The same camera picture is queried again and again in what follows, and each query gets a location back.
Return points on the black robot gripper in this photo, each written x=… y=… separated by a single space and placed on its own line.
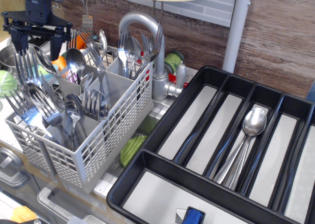
x=37 y=19

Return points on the big steel spoon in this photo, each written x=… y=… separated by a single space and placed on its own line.
x=45 y=62

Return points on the steel spoon centre basket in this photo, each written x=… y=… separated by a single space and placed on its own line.
x=76 y=62

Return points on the grey plastic cutlery basket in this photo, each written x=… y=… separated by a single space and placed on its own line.
x=99 y=142

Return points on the steel spoon near faucet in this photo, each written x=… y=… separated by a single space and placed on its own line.
x=132 y=51

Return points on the black cutlery tray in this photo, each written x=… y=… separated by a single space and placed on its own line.
x=175 y=166

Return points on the steel spoons in tray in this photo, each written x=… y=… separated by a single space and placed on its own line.
x=253 y=125

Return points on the black stove burner coil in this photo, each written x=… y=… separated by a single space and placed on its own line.
x=37 y=40

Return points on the orange toy carrot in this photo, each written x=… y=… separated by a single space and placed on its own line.
x=60 y=63

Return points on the steel fork back left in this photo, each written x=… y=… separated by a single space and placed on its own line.
x=27 y=70

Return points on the steel pot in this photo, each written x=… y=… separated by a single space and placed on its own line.
x=7 y=58

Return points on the hanging toy skimmer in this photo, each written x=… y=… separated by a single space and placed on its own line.
x=57 y=10

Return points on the teal bowl with green ball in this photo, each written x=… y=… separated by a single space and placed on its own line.
x=48 y=76

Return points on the hanging toy spatula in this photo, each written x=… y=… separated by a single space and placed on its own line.
x=87 y=19

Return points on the green toy cabbage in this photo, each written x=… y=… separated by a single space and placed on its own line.
x=8 y=83

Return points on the steel fork front left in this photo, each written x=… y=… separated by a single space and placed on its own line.
x=27 y=110

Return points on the steel fork near faucet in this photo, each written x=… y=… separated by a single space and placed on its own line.
x=121 y=52

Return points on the silver toy faucet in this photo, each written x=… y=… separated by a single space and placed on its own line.
x=162 y=87

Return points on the green toy can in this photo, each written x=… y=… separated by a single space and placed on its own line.
x=172 y=61

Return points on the green striped toy vegetable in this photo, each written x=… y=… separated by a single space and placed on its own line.
x=130 y=149

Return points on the yellow toy bottom left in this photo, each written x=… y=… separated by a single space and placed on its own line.
x=23 y=214

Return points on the blue object bottom edge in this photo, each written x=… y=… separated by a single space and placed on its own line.
x=189 y=216

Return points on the grey metal post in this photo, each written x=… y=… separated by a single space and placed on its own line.
x=235 y=34

